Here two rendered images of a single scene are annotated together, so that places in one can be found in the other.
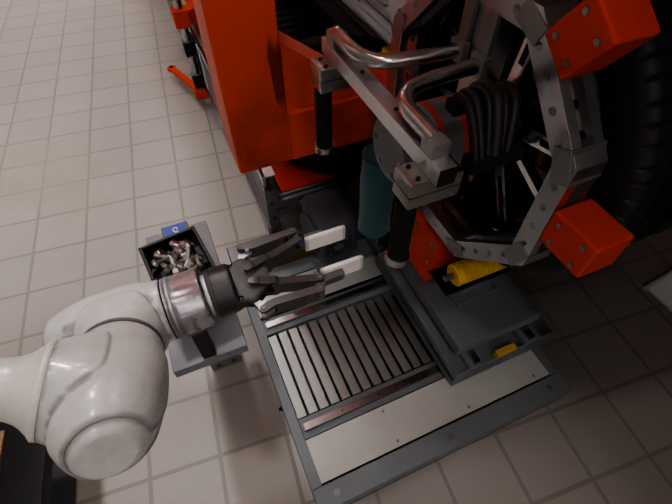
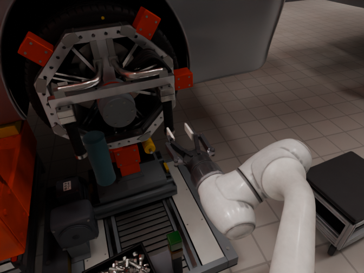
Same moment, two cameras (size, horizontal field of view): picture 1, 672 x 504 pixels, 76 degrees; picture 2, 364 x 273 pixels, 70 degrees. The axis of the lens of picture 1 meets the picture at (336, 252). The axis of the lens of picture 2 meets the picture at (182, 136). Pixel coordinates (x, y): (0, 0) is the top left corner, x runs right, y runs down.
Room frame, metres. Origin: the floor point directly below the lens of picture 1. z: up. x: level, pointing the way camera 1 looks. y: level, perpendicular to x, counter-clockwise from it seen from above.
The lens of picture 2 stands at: (0.36, 0.72, 1.37)
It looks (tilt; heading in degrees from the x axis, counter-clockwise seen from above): 38 degrees down; 274
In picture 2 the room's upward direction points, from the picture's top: 3 degrees counter-clockwise
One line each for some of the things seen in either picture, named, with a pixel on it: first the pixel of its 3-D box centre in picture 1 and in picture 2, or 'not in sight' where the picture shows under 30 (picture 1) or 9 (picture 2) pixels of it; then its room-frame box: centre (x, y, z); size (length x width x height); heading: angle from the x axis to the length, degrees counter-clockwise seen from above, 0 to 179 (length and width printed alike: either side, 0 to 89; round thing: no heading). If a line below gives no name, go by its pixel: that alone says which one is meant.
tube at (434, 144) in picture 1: (462, 79); (135, 57); (0.58, -0.18, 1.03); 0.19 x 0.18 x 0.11; 113
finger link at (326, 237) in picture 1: (325, 238); (170, 136); (0.45, 0.02, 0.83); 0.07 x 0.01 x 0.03; 113
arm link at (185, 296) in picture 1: (190, 301); (208, 178); (0.33, 0.21, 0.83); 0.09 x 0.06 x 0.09; 23
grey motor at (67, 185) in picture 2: (364, 226); (77, 209); (0.99, -0.10, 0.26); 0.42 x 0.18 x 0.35; 113
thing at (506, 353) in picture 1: (457, 295); (131, 181); (0.79, -0.41, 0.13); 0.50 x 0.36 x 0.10; 23
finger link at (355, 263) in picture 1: (341, 268); (188, 131); (0.39, -0.01, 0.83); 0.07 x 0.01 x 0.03; 113
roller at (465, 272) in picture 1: (494, 259); (144, 136); (0.65, -0.40, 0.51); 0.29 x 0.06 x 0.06; 113
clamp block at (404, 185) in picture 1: (427, 179); (163, 89); (0.48, -0.14, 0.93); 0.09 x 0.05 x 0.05; 113
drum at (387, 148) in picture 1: (434, 136); (115, 101); (0.69, -0.19, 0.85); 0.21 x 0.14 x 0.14; 113
